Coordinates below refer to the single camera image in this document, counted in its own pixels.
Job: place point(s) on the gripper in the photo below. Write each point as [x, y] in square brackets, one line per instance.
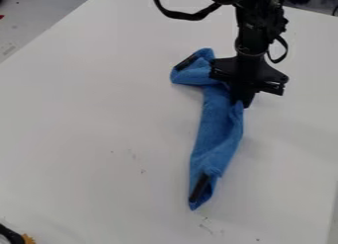
[251, 71]

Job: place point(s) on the blue cloth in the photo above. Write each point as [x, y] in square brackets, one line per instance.
[218, 136]

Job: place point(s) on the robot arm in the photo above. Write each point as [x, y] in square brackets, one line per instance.
[251, 27]

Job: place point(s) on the black and yellow tool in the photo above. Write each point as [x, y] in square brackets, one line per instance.
[11, 236]

